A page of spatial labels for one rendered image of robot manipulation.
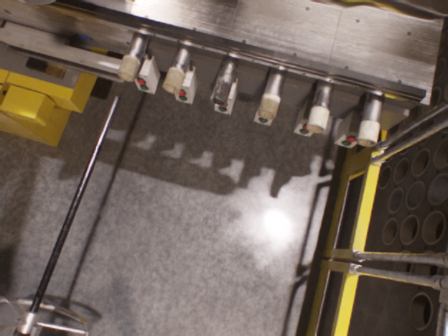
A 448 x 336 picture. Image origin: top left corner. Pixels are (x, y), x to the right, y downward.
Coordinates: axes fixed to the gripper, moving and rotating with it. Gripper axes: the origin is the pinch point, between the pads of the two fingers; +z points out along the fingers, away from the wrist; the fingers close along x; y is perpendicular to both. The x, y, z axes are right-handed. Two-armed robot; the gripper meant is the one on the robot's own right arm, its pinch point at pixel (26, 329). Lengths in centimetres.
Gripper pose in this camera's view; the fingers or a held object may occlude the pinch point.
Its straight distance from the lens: 119.9
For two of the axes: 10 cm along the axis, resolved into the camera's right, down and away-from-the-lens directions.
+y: 1.4, 2.5, 9.6
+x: 9.5, 2.5, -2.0
